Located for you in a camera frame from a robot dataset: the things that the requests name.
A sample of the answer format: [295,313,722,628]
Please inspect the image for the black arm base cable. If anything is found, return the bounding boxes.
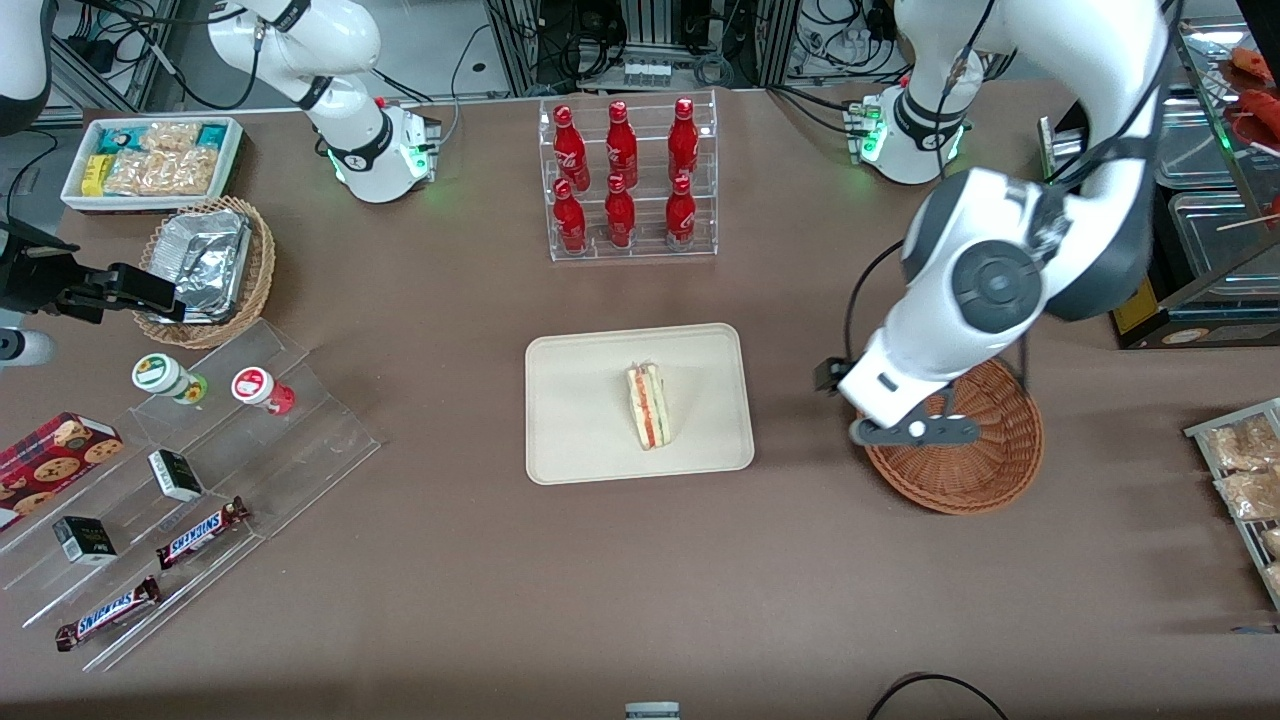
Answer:
[768,85,861,136]

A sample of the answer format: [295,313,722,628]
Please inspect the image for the green label white-lid cup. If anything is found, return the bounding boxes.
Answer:
[132,352,208,404]

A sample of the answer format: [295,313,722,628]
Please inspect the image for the small black box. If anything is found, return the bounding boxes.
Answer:
[53,516,118,565]
[148,449,204,502]

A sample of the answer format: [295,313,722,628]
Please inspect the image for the clear bag of fried snacks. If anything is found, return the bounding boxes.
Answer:
[1213,470,1280,523]
[1203,415,1280,473]

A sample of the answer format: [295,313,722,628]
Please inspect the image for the light tan wicker basket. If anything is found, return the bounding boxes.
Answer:
[133,195,276,349]

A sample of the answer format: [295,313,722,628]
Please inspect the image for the red cola bottle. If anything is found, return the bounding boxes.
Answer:
[605,100,639,189]
[552,178,589,253]
[665,175,698,251]
[552,103,593,191]
[604,173,637,249]
[667,97,700,183]

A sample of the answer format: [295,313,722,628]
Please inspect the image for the black looped cable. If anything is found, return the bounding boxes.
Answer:
[865,673,1011,720]

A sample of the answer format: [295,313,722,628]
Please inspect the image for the clear acrylic stepped display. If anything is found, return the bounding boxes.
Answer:
[0,318,381,673]

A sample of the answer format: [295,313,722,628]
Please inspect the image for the aluminium frame rack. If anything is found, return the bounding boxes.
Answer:
[485,0,801,96]

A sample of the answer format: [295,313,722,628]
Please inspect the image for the cream plastic tray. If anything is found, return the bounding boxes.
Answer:
[525,322,756,486]

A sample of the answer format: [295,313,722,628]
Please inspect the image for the white rectangular snack bin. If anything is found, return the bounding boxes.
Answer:
[60,115,244,214]

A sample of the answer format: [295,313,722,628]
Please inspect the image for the clear acrylic bottle rack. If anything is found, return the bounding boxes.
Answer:
[537,88,719,263]

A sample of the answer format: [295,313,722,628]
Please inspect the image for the tray of packaged snacks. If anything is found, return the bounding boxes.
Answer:
[1185,398,1280,611]

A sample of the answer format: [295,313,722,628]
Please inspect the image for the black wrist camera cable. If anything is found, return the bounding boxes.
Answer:
[844,0,1183,366]

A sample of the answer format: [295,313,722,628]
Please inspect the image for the Snickers chocolate bar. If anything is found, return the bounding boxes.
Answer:
[55,576,161,652]
[155,497,251,571]

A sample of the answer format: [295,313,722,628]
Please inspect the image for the steel food pan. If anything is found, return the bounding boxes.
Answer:
[1155,95,1263,191]
[1168,190,1280,291]

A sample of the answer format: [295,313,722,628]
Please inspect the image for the red cookie box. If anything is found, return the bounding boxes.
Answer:
[0,412,124,531]

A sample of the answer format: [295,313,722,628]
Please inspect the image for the triangular sandwich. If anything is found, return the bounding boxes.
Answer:
[627,362,671,451]

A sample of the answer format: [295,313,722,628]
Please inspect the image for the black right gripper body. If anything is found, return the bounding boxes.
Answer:
[0,222,79,315]

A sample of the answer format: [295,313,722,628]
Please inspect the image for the brown round wicker basket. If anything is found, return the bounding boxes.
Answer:
[856,358,1044,516]

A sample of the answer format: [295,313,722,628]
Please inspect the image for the clear cracker bag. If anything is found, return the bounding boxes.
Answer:
[140,120,201,153]
[105,147,218,197]

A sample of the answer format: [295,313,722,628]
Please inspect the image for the crumpled foil container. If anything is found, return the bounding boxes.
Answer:
[150,208,251,323]

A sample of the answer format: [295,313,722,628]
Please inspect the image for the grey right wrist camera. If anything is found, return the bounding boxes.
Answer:
[0,328,56,368]

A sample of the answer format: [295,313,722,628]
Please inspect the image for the red label white-lid cup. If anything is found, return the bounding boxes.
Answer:
[232,367,296,416]

